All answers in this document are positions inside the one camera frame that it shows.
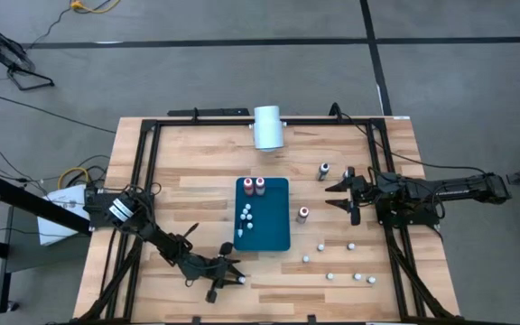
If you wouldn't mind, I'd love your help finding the black cart frame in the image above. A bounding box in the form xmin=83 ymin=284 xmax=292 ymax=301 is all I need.
xmin=0 ymin=171 xmax=93 ymax=315

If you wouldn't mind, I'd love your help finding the black power cable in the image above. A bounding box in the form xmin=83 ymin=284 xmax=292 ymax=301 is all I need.
xmin=329 ymin=102 xmax=489 ymax=177

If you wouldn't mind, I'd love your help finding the long thin black cable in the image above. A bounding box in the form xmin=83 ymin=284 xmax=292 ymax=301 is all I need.
xmin=0 ymin=96 xmax=116 ymax=135

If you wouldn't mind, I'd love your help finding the white paper box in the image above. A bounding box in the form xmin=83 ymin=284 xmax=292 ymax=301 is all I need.
xmin=37 ymin=183 xmax=90 ymax=247

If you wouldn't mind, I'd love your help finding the black power strip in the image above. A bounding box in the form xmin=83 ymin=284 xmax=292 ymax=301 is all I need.
xmin=167 ymin=107 xmax=251 ymax=118

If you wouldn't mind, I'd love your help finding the yellow cable loop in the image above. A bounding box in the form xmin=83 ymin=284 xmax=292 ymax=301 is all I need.
xmin=57 ymin=166 xmax=90 ymax=189

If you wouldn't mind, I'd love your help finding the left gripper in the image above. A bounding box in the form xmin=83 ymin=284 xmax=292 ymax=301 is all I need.
xmin=190 ymin=241 xmax=246 ymax=305

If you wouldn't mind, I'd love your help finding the yellow cable with plug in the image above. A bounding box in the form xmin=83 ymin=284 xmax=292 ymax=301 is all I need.
xmin=69 ymin=0 xmax=124 ymax=14

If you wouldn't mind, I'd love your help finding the blue plastic bin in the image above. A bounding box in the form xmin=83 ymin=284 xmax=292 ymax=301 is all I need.
xmin=233 ymin=176 xmax=292 ymax=253

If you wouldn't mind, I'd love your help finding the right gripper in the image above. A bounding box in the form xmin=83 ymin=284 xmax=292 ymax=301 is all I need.
xmin=325 ymin=165 xmax=378 ymax=226

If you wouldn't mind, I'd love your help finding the white cylinder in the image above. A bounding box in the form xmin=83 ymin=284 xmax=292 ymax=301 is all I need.
xmin=252 ymin=105 xmax=286 ymax=152

